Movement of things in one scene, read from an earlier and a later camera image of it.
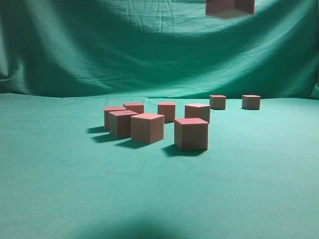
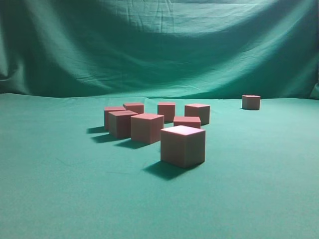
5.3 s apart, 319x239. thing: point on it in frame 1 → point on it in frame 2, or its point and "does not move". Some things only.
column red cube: x=227 y=9 → x=183 y=146
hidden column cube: x=168 y=109 does not move
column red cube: x=147 y=128 does not move
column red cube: x=136 y=107 does not move
